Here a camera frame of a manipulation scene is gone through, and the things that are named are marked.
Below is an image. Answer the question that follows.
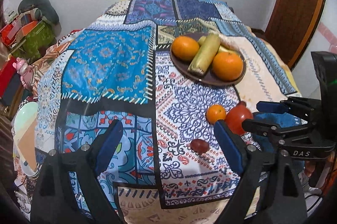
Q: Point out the red tomato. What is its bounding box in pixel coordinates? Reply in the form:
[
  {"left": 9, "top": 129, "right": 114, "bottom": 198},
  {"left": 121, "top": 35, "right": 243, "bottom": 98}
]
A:
[{"left": 225, "top": 101, "right": 253, "bottom": 136}]

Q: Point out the large orange with stem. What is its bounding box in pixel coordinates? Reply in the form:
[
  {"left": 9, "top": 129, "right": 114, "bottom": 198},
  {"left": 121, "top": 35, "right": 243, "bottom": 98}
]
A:
[{"left": 212, "top": 52, "right": 244, "bottom": 81}]

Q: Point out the sugarcane piece with cut end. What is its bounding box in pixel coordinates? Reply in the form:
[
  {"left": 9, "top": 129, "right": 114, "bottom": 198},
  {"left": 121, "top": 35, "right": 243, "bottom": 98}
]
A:
[{"left": 187, "top": 33, "right": 221, "bottom": 76}]

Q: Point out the smooth large orange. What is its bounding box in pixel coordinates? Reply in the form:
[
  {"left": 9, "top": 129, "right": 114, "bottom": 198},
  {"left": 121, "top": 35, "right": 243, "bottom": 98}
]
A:
[{"left": 171, "top": 36, "right": 200, "bottom": 61}]

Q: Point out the peeled pomelo segment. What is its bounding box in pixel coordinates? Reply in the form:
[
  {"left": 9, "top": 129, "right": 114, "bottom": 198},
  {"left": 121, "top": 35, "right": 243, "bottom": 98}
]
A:
[{"left": 218, "top": 33, "right": 240, "bottom": 52}]

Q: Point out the dark red grape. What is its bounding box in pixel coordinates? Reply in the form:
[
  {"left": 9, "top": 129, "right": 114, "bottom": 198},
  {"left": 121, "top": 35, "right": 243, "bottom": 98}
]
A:
[{"left": 190, "top": 139, "right": 210, "bottom": 155}]

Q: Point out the brown wooden door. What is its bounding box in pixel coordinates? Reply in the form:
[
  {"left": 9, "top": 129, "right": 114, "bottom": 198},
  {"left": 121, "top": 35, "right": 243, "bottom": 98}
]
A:
[{"left": 265, "top": 0, "right": 326, "bottom": 69}]

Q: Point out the dark brown round plate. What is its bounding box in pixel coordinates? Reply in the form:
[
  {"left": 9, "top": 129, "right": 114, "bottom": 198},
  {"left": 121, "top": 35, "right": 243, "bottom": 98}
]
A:
[{"left": 170, "top": 32, "right": 246, "bottom": 87}]

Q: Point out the pink plush toy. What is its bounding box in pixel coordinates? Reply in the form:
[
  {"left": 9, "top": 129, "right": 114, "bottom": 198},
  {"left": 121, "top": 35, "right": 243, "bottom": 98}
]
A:
[{"left": 13, "top": 57, "right": 34, "bottom": 90}]

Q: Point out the red box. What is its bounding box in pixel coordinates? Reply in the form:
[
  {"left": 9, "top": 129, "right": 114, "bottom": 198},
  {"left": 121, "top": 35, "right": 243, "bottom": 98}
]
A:
[{"left": 0, "top": 56, "right": 17, "bottom": 97}]

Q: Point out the patterned blue patchwork tablecloth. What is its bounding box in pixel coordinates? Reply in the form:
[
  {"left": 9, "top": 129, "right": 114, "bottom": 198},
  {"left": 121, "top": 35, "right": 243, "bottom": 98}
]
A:
[{"left": 34, "top": 0, "right": 298, "bottom": 223}]

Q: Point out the green patterned box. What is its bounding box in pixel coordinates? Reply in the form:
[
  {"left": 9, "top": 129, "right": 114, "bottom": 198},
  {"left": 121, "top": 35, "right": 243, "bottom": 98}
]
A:
[{"left": 10, "top": 20, "right": 55, "bottom": 63}]

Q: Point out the dark green neck pillow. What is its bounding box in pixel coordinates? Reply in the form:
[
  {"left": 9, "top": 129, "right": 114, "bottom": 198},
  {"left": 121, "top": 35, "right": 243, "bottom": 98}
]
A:
[{"left": 18, "top": 0, "right": 59, "bottom": 25}]

